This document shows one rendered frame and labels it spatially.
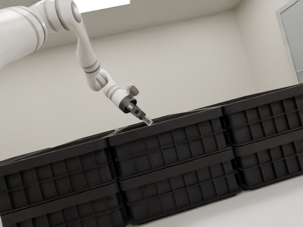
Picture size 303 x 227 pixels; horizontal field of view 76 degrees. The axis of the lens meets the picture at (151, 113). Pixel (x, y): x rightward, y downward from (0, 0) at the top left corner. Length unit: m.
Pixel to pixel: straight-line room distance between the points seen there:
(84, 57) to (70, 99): 3.42
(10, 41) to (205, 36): 4.40
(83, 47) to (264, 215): 0.69
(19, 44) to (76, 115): 3.69
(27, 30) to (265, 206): 0.61
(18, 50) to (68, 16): 0.26
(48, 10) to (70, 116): 3.54
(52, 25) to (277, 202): 0.74
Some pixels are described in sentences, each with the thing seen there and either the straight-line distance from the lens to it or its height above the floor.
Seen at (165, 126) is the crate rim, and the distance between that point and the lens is 0.47.
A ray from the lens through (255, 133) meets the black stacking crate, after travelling 0.56.
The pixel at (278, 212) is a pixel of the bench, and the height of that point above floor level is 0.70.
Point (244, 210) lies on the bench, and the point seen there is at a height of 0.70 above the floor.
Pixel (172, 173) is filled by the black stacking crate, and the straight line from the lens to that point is 0.49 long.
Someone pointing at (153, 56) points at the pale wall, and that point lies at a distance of 4.22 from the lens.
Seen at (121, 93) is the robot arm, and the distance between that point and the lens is 0.79.
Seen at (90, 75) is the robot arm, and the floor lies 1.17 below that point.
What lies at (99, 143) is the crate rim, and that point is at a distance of 0.48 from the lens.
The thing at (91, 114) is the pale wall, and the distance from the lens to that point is 4.04.
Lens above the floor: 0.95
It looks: 1 degrees up
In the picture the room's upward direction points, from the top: 15 degrees counter-clockwise
